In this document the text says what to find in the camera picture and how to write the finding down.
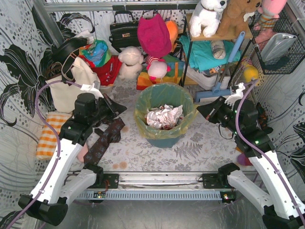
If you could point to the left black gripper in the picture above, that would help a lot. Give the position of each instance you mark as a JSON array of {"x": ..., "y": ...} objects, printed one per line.
[{"x": 106, "y": 105}]

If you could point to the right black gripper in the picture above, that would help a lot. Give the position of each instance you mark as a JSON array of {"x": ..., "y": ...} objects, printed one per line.
[{"x": 216, "y": 113}]

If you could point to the yellow trash bag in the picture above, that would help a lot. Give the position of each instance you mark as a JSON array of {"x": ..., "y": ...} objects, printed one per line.
[{"x": 161, "y": 94}]

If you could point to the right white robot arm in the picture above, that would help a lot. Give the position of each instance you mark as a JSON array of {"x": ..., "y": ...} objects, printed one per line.
[{"x": 279, "y": 206}]

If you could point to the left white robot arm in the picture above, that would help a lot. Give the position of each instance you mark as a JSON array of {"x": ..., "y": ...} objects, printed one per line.
[{"x": 50, "y": 199}]

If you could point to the crumpled paper trash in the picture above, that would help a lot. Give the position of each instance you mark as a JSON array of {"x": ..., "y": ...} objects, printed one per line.
[{"x": 165, "y": 117}]

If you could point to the teal trash bin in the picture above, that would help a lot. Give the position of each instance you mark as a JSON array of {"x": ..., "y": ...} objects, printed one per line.
[{"x": 164, "y": 143}]

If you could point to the rainbow striped bag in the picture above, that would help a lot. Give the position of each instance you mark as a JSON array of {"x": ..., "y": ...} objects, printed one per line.
[{"x": 173, "y": 76}]

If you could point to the cream tote bag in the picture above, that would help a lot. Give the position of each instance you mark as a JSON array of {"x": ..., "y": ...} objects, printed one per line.
[{"x": 64, "y": 95}]

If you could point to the dark patterned necktie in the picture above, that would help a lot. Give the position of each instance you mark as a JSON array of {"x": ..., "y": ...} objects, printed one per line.
[{"x": 111, "y": 135}]

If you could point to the white storage box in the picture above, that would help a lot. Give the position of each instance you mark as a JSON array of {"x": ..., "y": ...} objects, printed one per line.
[{"x": 207, "y": 82}]

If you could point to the red cloth in basket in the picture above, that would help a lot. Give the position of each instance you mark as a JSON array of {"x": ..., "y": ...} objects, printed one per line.
[{"x": 108, "y": 72}]

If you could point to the beige chenille duster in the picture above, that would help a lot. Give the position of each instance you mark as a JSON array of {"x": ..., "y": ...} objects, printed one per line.
[{"x": 237, "y": 78}]

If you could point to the pink cloth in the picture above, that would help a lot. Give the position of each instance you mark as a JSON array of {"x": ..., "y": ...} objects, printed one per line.
[{"x": 82, "y": 153}]

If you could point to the white fluffy plush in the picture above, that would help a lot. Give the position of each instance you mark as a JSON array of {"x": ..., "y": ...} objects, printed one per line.
[{"x": 131, "y": 59}]

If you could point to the teal folded cloth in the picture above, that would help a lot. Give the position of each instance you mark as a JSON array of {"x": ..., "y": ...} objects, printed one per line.
[{"x": 201, "y": 57}]

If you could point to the yellow plush duck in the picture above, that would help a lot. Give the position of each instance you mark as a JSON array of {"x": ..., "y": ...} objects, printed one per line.
[{"x": 249, "y": 71}]

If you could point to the pink white plush doll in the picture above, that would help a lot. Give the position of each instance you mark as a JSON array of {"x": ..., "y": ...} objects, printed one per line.
[{"x": 156, "y": 68}]

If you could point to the purple orange sock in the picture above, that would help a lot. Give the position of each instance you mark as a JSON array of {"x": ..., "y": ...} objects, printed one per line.
[{"x": 242, "y": 159}]

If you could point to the colourful striped cloth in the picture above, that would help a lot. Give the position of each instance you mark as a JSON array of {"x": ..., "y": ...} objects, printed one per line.
[{"x": 96, "y": 54}]

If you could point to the black leather handbag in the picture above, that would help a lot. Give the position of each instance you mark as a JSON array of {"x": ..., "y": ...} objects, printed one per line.
[{"x": 124, "y": 34}]

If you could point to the orange checked towel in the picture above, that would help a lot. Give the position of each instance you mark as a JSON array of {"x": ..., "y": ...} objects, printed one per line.
[{"x": 47, "y": 142}]

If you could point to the black round hat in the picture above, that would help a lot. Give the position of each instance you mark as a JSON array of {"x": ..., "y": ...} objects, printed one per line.
[{"x": 61, "y": 53}]

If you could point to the magenta knit hat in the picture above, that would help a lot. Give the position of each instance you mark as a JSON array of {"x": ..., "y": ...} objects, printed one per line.
[{"x": 154, "y": 37}]

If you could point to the wooden shelf rack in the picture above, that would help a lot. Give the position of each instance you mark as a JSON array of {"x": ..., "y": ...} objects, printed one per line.
[{"x": 186, "y": 45}]

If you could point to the white plush dog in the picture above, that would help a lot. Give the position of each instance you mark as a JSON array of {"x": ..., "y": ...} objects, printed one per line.
[{"x": 206, "y": 17}]

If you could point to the brown teddy bear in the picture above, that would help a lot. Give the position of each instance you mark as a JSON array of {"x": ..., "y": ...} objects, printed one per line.
[{"x": 236, "y": 16}]

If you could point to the orange plush toy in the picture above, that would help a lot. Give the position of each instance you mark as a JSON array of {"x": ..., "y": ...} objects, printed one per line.
[{"x": 173, "y": 32}]

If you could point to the silver foil pouch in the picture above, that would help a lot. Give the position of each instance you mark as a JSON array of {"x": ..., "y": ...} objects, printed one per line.
[{"x": 277, "y": 46}]

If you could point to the pink plush toy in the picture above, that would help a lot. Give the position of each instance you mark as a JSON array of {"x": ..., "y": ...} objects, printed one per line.
[{"x": 269, "y": 11}]

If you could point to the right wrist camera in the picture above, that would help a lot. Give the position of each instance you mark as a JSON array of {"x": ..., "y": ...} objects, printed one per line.
[{"x": 236, "y": 94}]

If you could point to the metal base rail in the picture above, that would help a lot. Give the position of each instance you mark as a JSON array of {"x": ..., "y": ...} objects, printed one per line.
[{"x": 177, "y": 186}]

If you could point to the black wire basket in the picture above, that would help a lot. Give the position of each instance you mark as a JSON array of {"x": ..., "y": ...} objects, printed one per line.
[{"x": 292, "y": 58}]

